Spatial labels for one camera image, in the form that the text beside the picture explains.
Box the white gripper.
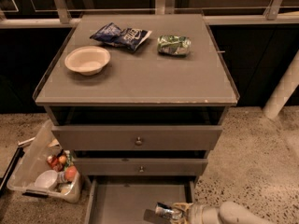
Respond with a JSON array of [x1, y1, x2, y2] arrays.
[[173, 203, 222, 224]]

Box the silver blue redbull can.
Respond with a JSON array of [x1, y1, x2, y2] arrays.
[[155, 203, 183, 221]]

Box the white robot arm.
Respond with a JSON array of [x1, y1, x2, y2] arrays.
[[171, 202, 275, 224]]

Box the grey bottom drawer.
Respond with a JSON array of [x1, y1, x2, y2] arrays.
[[84, 176, 194, 224]]

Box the grey drawer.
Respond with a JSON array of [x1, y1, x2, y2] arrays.
[[84, 176, 194, 224], [52, 125, 222, 151], [74, 158, 207, 176]]

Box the grey middle drawer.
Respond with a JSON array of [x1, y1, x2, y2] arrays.
[[74, 158, 207, 176]]

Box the grey drawer cabinet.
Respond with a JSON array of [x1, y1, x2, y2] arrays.
[[32, 13, 241, 224]]

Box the grey top drawer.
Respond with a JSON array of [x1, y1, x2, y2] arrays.
[[52, 125, 222, 151]]

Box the orange fruit in bin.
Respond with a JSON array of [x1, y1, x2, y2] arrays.
[[64, 166, 78, 182]]

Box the red snack packet in bin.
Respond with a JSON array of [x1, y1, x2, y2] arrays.
[[47, 155, 64, 172]]

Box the clear plastic storage bin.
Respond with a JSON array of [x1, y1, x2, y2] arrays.
[[7, 120, 82, 203]]

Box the green crumpled snack bag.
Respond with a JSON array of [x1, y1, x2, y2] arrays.
[[157, 35, 191, 56]]

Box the white paper bowl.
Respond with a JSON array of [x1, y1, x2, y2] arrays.
[[64, 46, 110, 76]]

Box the blue chip bag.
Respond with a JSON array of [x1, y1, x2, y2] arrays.
[[90, 22, 151, 51]]

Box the metal window railing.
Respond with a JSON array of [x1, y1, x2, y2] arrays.
[[0, 0, 299, 29]]

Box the white cylindrical post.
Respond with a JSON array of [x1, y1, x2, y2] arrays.
[[263, 50, 299, 119]]

